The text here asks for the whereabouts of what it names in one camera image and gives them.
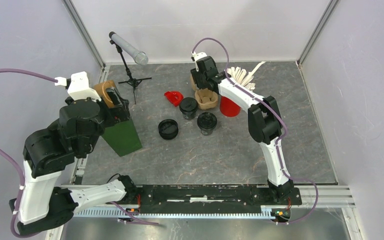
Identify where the dark translucent cup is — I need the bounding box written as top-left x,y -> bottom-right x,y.
196,111 -> 218,136
179,97 -> 199,120

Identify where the brown paper bag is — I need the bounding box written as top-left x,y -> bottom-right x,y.
93,80 -> 116,108

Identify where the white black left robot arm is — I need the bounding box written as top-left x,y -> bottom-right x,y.
9,87 -> 139,238

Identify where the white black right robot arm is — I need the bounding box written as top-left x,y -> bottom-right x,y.
190,52 -> 296,204

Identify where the brown cardboard cup carrier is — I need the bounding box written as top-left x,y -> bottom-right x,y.
190,75 -> 219,110

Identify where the green bag holder block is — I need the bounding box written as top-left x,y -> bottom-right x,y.
102,119 -> 143,157

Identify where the red cylindrical straw holder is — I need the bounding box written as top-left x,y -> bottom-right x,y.
219,96 -> 241,117

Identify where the grey microphone on stand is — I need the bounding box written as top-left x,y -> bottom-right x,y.
108,31 -> 152,103

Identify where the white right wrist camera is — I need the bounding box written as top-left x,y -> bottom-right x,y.
191,51 -> 207,72

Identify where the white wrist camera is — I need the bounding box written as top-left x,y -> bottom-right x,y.
54,71 -> 102,102
191,51 -> 207,72

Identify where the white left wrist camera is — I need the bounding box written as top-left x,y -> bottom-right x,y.
54,71 -> 102,102

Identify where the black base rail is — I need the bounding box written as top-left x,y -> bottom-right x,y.
118,184 -> 303,215

